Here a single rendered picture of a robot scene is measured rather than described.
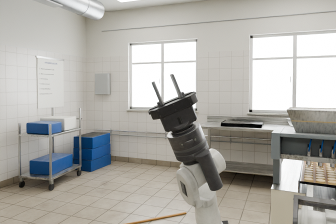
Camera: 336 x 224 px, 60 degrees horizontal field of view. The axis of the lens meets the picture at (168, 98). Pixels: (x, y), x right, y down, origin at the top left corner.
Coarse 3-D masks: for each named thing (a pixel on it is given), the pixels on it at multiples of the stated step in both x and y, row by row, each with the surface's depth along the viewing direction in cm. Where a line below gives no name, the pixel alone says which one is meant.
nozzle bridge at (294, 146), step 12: (276, 132) 174; (288, 132) 174; (300, 132) 174; (276, 144) 174; (288, 144) 179; (300, 144) 176; (312, 144) 173; (324, 144) 170; (276, 156) 174; (288, 156) 174; (300, 156) 171; (312, 156) 169; (324, 156) 169; (276, 168) 184; (276, 180) 184
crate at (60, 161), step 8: (32, 160) 431; (40, 160) 431; (48, 160) 431; (56, 160) 435; (64, 160) 455; (32, 168) 431; (40, 168) 428; (48, 168) 424; (56, 168) 435; (64, 168) 455
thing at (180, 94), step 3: (171, 75) 70; (171, 78) 70; (174, 78) 70; (174, 81) 70; (174, 84) 70; (177, 84) 70; (174, 87) 72; (177, 87) 70; (177, 90) 70; (177, 93) 70; (180, 93) 70; (183, 93) 71; (180, 96) 70; (183, 96) 71
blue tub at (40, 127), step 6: (30, 126) 422; (36, 126) 419; (42, 126) 416; (48, 126) 414; (54, 126) 426; (60, 126) 438; (30, 132) 423; (36, 132) 419; (42, 132) 416; (48, 132) 414; (54, 132) 426
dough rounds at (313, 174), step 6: (312, 162) 207; (306, 168) 190; (312, 168) 192; (318, 168) 190; (324, 168) 197; (330, 168) 190; (306, 174) 177; (312, 174) 177; (318, 174) 176; (324, 174) 183; (330, 174) 177; (306, 180) 167; (312, 180) 166; (318, 180) 165; (324, 180) 165; (330, 180) 165
